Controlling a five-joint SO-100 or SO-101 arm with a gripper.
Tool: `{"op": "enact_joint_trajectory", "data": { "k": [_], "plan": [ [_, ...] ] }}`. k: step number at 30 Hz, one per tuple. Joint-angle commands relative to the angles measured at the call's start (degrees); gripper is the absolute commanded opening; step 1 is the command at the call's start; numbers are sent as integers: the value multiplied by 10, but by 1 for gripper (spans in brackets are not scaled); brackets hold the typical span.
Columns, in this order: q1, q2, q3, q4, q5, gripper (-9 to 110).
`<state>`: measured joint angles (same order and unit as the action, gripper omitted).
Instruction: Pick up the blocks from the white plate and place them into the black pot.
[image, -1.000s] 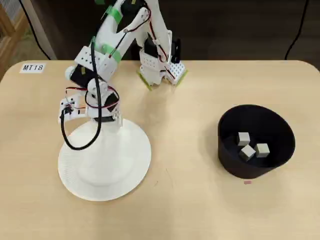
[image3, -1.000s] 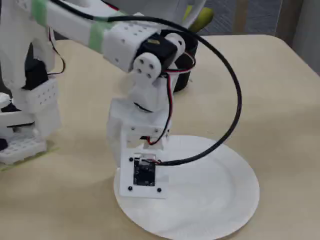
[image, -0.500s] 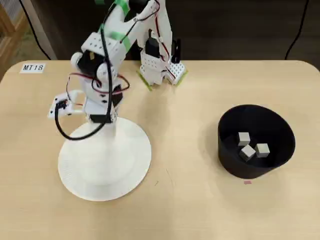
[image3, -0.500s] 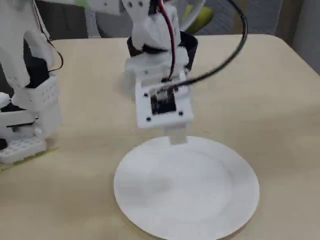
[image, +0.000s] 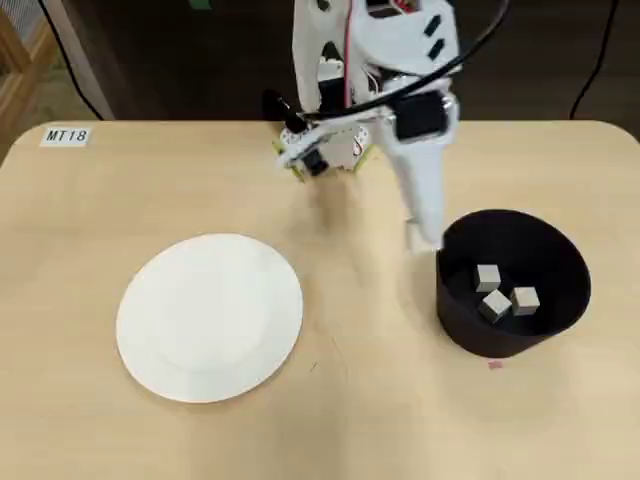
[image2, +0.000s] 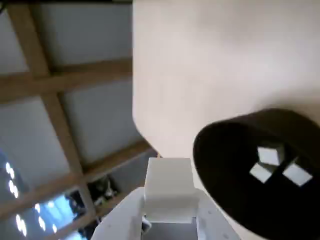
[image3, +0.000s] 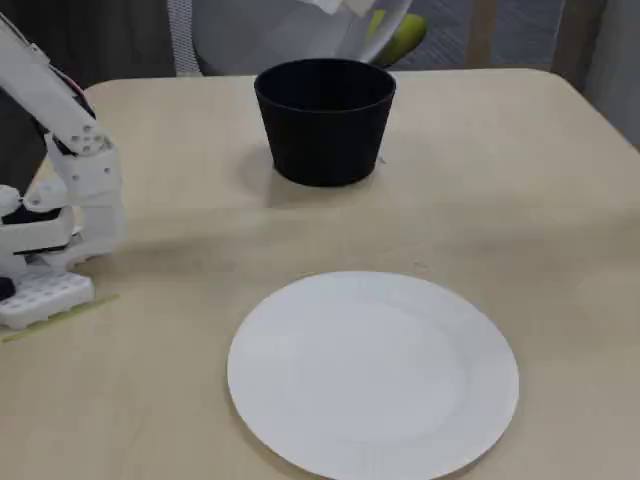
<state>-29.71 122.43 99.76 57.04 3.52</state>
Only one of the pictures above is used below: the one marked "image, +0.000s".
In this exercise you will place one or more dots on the white MT18 label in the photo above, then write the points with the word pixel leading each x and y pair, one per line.
pixel 66 135

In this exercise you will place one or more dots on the wooden furniture frame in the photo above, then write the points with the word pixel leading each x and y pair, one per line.
pixel 20 75

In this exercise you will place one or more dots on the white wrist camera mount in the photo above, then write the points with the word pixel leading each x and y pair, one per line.
pixel 315 162

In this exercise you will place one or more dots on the black pot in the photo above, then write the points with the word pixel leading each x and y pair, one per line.
pixel 500 340

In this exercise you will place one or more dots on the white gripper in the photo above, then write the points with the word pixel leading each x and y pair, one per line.
pixel 419 122

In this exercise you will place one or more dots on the white cube block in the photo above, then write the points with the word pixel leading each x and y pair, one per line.
pixel 525 300
pixel 487 277
pixel 495 306

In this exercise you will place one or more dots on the white round plate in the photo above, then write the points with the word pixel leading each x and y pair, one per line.
pixel 210 320

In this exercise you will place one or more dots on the small pink sticker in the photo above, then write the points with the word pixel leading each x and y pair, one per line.
pixel 495 365

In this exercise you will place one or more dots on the grey metal post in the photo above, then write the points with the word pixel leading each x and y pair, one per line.
pixel 86 65

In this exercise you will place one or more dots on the green tape strip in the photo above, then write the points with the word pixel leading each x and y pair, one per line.
pixel 200 4

